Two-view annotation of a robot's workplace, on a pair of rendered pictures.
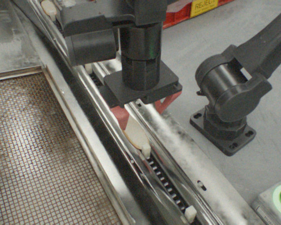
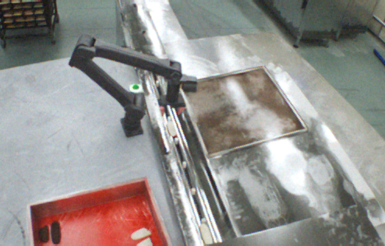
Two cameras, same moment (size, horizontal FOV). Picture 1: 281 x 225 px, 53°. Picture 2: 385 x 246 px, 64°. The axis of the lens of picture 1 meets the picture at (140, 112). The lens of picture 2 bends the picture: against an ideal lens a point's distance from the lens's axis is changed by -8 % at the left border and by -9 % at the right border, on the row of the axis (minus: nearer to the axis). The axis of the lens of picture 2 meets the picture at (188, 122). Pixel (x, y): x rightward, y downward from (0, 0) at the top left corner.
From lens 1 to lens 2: 160 cm
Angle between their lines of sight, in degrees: 86
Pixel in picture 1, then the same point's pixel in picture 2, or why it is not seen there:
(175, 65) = (131, 164)
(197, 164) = (153, 109)
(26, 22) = (224, 236)
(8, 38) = (229, 184)
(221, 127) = not seen: hidden behind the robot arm
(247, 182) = not seen: hidden behind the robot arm
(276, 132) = (110, 119)
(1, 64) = (229, 162)
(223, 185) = (148, 102)
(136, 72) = not seen: hidden behind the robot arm
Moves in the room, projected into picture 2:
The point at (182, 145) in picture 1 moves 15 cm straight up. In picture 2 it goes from (155, 116) to (157, 92)
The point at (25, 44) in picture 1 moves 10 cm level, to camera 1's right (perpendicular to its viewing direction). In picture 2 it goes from (219, 178) to (195, 172)
